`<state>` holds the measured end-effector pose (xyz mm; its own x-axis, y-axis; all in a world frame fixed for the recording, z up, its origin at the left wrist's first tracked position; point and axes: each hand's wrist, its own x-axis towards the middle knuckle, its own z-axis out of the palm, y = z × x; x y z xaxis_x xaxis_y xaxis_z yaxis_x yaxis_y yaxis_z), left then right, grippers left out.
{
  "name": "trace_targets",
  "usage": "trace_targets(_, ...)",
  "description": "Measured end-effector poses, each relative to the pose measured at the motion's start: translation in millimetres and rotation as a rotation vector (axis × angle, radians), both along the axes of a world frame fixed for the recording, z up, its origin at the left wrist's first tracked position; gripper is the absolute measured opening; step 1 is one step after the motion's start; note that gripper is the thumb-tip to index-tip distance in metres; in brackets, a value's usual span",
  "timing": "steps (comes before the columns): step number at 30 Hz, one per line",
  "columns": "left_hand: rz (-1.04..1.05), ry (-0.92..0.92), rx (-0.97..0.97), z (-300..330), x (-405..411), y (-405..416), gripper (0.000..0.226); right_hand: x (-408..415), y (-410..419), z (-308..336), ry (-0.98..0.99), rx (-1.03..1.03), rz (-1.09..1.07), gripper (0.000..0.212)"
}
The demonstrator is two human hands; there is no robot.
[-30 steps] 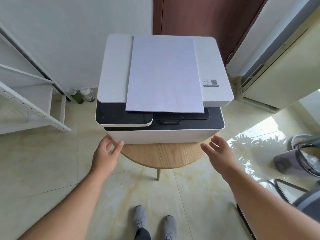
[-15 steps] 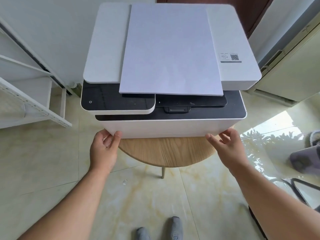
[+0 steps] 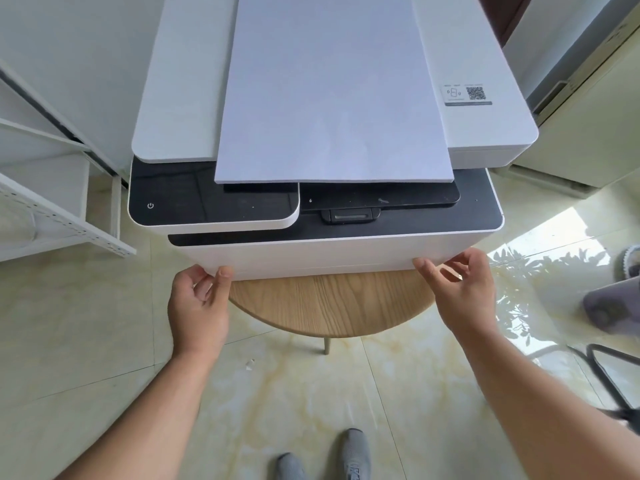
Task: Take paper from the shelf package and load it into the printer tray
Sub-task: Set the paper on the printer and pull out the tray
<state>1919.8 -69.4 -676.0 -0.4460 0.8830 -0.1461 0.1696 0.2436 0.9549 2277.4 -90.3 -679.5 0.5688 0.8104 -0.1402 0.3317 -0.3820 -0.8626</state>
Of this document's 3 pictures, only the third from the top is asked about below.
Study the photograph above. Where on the person's right hand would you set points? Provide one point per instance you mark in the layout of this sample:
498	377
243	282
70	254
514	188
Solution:
462	297

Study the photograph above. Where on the person's left hand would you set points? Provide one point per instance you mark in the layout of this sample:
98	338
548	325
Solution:
196	314

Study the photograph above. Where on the person's left thumb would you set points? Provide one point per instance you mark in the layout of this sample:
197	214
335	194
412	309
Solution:
223	285

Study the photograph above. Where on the person's right thumb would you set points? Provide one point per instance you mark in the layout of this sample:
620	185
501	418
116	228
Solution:
428	273

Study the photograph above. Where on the white and black printer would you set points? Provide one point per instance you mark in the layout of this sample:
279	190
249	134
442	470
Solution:
350	252

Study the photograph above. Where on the person's right forearm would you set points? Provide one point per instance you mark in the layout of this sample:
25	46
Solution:
540	399

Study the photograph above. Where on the person's left forearm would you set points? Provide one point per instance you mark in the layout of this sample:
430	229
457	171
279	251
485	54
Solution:
150	414

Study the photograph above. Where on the small white paper scrap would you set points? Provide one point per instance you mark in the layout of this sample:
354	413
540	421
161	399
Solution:
249	364

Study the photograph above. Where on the round wooden table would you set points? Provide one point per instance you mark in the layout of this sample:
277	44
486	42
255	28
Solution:
330	304

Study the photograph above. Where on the white metal shelf rack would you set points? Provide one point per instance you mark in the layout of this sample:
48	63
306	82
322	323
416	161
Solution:
60	214

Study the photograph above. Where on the white label sticker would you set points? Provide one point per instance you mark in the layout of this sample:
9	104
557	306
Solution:
465	93

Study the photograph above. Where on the person's grey right shoe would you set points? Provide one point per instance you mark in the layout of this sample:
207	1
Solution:
356	454

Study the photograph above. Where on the person's grey shoe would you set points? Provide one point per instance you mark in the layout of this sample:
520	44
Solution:
356	454
291	468

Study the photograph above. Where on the person's grey left shoe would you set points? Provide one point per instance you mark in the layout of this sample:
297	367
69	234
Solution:
291	468

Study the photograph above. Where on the stack of white paper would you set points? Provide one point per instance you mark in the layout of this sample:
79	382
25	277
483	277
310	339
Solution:
332	94

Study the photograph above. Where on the black chair base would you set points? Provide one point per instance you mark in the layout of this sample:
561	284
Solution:
607	374

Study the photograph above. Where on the cream cabinet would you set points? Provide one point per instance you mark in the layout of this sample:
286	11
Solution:
590	104

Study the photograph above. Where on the dark brown door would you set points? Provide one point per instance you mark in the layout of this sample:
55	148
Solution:
502	14

